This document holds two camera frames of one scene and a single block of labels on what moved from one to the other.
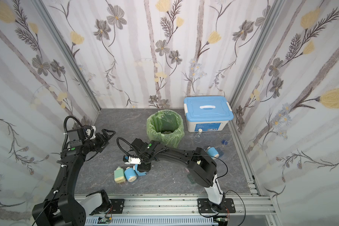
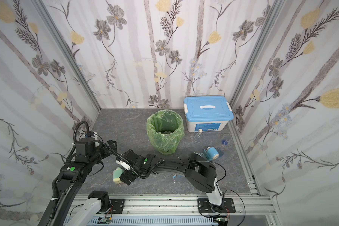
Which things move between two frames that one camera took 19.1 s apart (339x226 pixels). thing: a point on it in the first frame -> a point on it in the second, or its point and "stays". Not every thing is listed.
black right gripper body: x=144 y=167 -> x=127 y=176
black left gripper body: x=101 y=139 -> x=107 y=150
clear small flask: x=197 y=138 stays
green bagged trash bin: x=166 y=127 stays
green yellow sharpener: x=119 y=175 stays
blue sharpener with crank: x=213 y=152 stays
